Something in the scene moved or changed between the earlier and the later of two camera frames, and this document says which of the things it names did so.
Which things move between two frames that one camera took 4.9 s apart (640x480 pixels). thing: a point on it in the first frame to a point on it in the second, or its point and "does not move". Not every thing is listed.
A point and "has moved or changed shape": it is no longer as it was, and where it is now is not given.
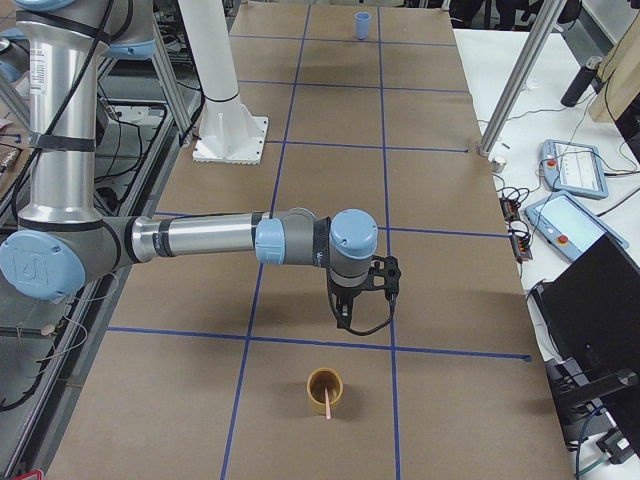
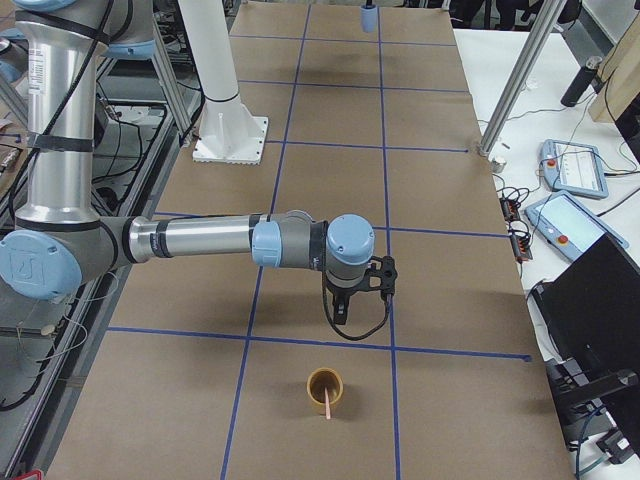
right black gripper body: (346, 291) does not move
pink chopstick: (327, 403) does not move
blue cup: (362, 19) has moved or changed shape
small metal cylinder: (498, 164) does not move
